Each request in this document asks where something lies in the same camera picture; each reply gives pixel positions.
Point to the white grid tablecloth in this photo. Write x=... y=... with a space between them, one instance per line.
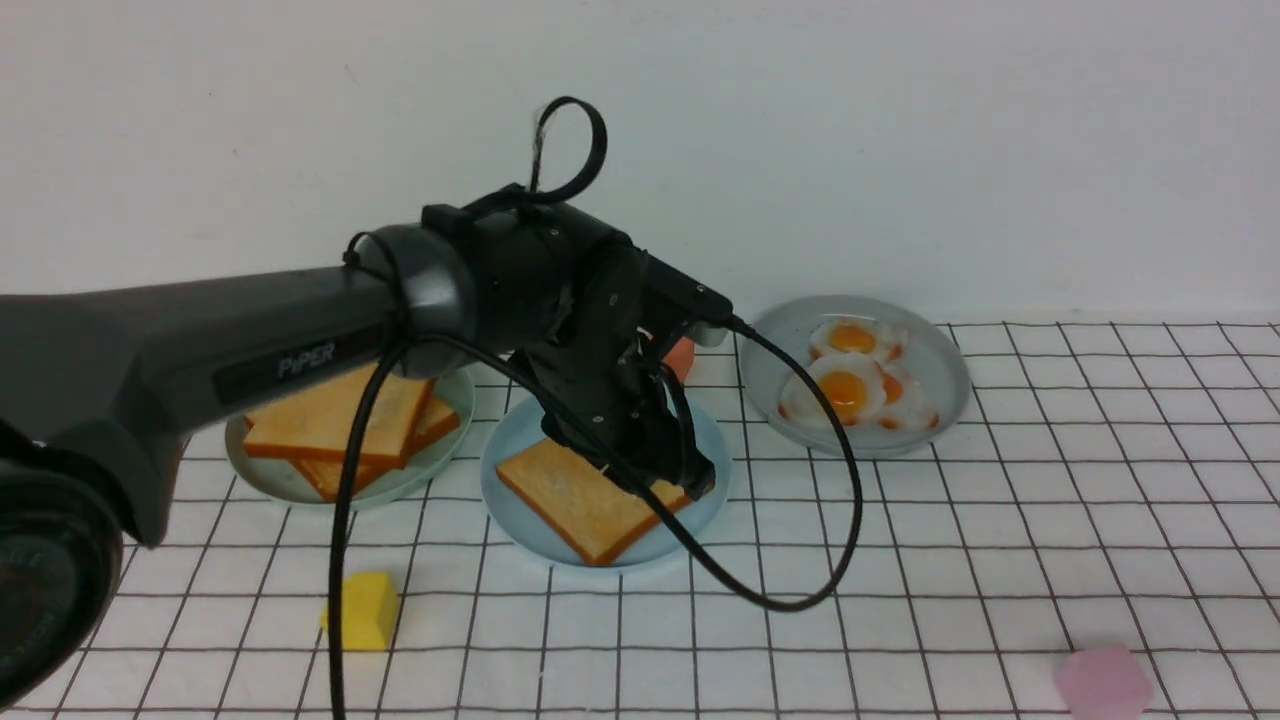
x=1107 y=484

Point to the orange foam cube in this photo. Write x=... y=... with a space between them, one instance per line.
x=680 y=357

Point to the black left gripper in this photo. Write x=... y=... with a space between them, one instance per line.
x=605 y=369

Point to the pink foam cube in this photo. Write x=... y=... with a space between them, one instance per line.
x=1104 y=683

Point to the grey egg plate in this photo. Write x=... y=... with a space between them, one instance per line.
x=930 y=356

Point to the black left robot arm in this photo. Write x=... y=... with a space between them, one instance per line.
x=102 y=390

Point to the fried egg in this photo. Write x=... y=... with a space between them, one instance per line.
x=853 y=384
x=907 y=407
x=881 y=341

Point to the yellow foam cube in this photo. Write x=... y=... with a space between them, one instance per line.
x=370 y=610

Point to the light blue centre plate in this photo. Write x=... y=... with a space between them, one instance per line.
x=521 y=428

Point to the green toast plate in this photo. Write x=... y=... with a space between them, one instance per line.
x=457 y=389

